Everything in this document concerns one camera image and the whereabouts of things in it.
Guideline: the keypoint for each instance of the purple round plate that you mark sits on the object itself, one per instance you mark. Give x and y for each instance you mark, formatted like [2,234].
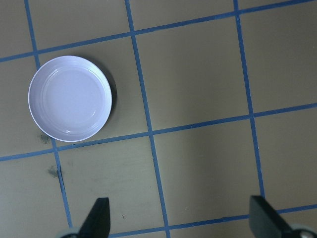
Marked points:
[69,99]

